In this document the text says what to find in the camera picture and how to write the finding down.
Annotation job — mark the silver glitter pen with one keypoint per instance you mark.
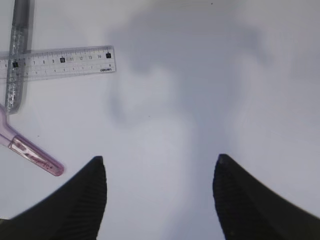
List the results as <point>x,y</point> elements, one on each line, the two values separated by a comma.
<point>19,36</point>

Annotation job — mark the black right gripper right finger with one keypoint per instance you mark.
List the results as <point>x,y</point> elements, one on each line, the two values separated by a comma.
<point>249,210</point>

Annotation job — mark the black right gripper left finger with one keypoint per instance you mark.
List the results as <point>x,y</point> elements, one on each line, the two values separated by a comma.
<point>73,212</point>

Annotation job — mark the pink scissors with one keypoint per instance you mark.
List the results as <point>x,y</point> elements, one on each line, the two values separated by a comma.
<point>10,138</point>

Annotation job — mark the clear plastic ruler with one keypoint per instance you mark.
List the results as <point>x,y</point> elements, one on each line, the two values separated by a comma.
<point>67,62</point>

